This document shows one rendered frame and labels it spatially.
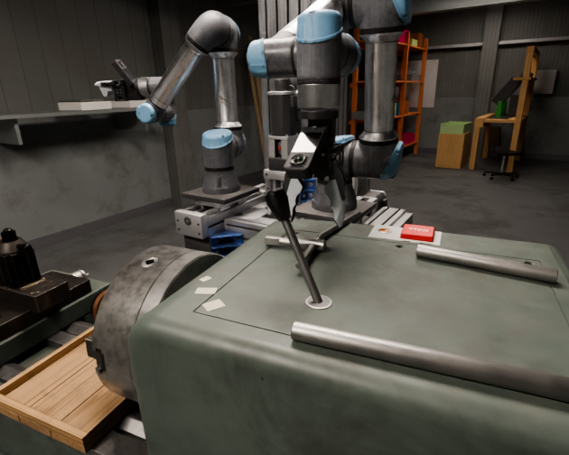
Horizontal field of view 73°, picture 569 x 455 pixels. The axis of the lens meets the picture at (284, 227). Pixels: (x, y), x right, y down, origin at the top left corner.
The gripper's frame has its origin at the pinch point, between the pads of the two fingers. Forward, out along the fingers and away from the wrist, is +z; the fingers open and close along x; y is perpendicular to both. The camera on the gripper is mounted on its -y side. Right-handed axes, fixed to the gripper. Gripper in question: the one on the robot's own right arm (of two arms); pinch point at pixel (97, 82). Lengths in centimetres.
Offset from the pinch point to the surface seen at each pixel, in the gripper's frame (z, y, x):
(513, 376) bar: -125, 14, -126
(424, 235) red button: -123, 20, -88
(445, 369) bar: -119, 14, -125
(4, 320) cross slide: -19, 49, -91
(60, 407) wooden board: -47, 55, -109
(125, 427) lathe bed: -63, 58, -109
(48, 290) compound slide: -26, 45, -82
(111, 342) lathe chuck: -69, 30, -112
